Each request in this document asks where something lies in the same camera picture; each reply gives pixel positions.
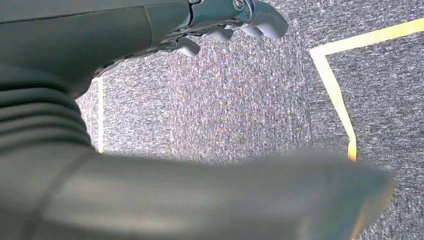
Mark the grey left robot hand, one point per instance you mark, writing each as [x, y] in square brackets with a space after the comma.
[82, 39]

